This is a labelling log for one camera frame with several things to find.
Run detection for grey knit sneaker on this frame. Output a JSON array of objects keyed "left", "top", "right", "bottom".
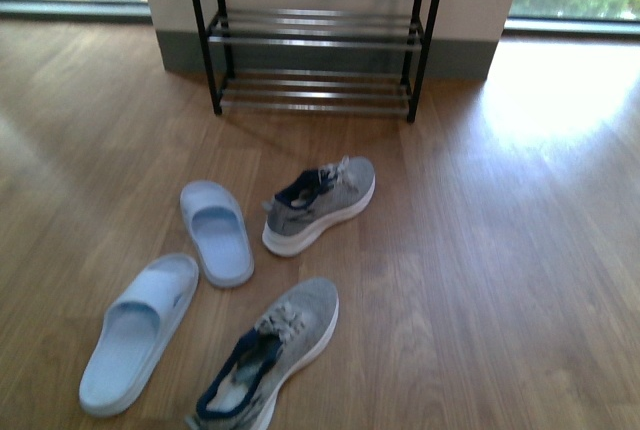
[
  {"left": 186, "top": 277, "right": 339, "bottom": 429},
  {"left": 262, "top": 156, "right": 376, "bottom": 257}
]

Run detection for black metal shoe rack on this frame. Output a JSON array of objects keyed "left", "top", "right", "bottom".
[{"left": 191, "top": 0, "right": 440, "bottom": 122}]

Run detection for light blue slide sandal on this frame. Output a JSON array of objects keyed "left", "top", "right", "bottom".
[
  {"left": 79, "top": 253, "right": 199, "bottom": 417},
  {"left": 180, "top": 180, "right": 254, "bottom": 288}
]

